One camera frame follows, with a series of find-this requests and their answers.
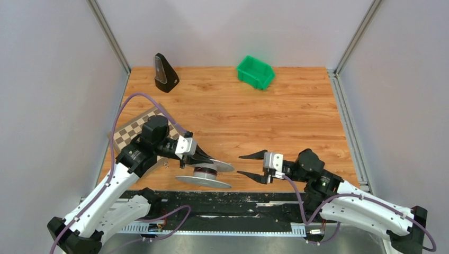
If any black metronome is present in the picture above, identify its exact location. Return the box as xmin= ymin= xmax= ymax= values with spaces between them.
xmin=154 ymin=53 xmax=180 ymax=93

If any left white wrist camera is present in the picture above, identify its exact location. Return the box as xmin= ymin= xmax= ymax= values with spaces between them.
xmin=175 ymin=136 xmax=197 ymax=160

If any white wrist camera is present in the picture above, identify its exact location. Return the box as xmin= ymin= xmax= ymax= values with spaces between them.
xmin=263 ymin=152 xmax=284 ymax=177
xmin=175 ymin=136 xmax=197 ymax=160

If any right aluminium frame post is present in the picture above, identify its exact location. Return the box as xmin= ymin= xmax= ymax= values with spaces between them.
xmin=334 ymin=0 xmax=383 ymax=76

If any wooden chessboard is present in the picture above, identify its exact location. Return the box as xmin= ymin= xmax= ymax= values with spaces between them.
xmin=113 ymin=106 xmax=165 ymax=155

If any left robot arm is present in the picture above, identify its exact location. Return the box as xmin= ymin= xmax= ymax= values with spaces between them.
xmin=47 ymin=115 xmax=213 ymax=253

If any grey perforated cable spool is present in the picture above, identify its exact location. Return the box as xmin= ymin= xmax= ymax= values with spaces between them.
xmin=175 ymin=159 xmax=235 ymax=189

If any aluminium frame post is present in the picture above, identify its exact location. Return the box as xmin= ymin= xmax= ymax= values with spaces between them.
xmin=334 ymin=0 xmax=383 ymax=76
xmin=87 ymin=0 xmax=131 ymax=76

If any green plastic bin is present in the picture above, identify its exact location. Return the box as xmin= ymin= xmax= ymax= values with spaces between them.
xmin=236 ymin=56 xmax=275 ymax=90

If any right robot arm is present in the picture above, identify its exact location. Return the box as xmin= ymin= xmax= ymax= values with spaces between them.
xmin=242 ymin=149 xmax=436 ymax=253

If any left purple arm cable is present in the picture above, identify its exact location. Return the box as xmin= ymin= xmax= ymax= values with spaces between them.
xmin=49 ymin=92 xmax=188 ymax=254

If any left aluminium frame post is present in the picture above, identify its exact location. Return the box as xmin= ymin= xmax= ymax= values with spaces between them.
xmin=87 ymin=0 xmax=131 ymax=76

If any white slotted cable duct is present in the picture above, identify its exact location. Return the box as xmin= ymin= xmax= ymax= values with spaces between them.
xmin=119 ymin=224 xmax=307 ymax=237

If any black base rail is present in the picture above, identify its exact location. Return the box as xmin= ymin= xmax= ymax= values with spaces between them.
xmin=145 ymin=191 xmax=302 ymax=232

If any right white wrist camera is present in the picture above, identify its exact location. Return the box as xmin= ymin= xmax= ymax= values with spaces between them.
xmin=263 ymin=152 xmax=284 ymax=177

